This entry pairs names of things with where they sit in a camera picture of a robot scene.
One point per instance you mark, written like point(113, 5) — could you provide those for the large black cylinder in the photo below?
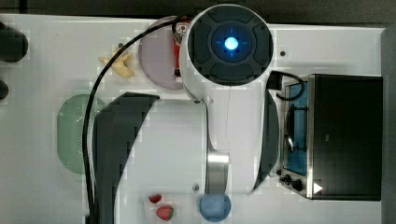
point(13, 44)

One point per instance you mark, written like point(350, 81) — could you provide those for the small black cylinder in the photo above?
point(4, 90)

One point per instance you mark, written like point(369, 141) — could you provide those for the purple plate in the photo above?
point(157, 58)

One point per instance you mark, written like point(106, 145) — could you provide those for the black toaster oven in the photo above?
point(332, 137)

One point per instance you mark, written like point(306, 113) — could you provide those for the yellow banana toy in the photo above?
point(120, 65)

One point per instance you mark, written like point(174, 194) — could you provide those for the small red strawberry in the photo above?
point(155, 198)

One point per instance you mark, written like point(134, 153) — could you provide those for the large red strawberry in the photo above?
point(165, 212)

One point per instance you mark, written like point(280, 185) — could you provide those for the red ketchup bottle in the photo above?
point(178, 29)

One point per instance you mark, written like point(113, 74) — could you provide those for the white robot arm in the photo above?
point(197, 158)

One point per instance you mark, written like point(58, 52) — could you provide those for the blue bowl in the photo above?
point(215, 207)

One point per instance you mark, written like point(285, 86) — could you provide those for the green plastic strainer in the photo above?
point(70, 120)

